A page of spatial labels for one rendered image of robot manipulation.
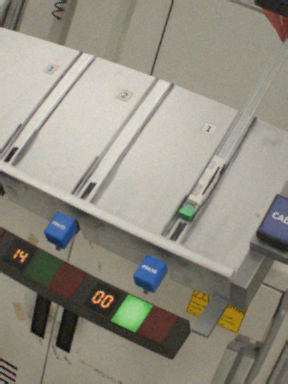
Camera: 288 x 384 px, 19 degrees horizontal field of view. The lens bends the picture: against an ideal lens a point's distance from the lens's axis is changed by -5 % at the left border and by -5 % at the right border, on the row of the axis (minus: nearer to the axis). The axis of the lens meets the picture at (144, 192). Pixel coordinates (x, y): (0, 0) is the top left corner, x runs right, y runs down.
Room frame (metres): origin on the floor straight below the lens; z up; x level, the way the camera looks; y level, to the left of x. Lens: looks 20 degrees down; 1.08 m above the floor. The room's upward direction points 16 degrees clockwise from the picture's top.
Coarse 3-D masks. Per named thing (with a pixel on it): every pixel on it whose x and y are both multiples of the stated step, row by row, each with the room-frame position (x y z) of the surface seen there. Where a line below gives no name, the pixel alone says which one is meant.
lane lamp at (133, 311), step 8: (128, 296) 0.79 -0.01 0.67; (128, 304) 0.79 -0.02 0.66; (136, 304) 0.79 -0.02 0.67; (144, 304) 0.79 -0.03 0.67; (120, 312) 0.78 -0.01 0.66; (128, 312) 0.78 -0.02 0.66; (136, 312) 0.78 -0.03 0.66; (144, 312) 0.78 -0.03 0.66; (112, 320) 0.77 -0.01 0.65; (120, 320) 0.77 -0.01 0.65; (128, 320) 0.77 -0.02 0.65; (136, 320) 0.77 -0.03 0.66; (128, 328) 0.76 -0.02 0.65; (136, 328) 0.76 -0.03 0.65
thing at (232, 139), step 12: (276, 60) 1.01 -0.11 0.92; (264, 72) 1.00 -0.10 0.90; (276, 72) 1.00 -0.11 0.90; (264, 84) 0.98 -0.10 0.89; (252, 96) 0.97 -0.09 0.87; (264, 96) 0.97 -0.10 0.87; (252, 108) 0.95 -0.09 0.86; (240, 120) 0.94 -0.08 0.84; (252, 120) 0.95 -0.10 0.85; (240, 132) 0.93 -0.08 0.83; (228, 144) 0.91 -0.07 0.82; (228, 156) 0.90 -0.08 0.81; (192, 204) 0.86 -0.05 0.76; (180, 216) 0.85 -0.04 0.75; (192, 216) 0.85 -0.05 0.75
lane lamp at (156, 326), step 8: (152, 312) 0.78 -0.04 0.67; (160, 312) 0.78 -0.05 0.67; (168, 312) 0.78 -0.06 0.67; (144, 320) 0.77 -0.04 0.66; (152, 320) 0.77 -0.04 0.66; (160, 320) 0.77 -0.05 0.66; (168, 320) 0.77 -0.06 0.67; (144, 328) 0.76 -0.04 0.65; (152, 328) 0.76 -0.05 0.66; (160, 328) 0.76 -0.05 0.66; (168, 328) 0.76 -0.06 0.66; (144, 336) 0.76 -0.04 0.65; (152, 336) 0.76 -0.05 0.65; (160, 336) 0.76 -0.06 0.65
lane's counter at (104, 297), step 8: (96, 288) 0.80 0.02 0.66; (104, 288) 0.80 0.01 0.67; (112, 288) 0.80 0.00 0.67; (96, 296) 0.79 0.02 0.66; (104, 296) 0.79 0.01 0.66; (112, 296) 0.79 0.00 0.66; (120, 296) 0.79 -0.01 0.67; (88, 304) 0.79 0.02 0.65; (96, 304) 0.79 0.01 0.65; (104, 304) 0.79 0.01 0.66; (112, 304) 0.79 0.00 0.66; (104, 312) 0.78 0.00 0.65
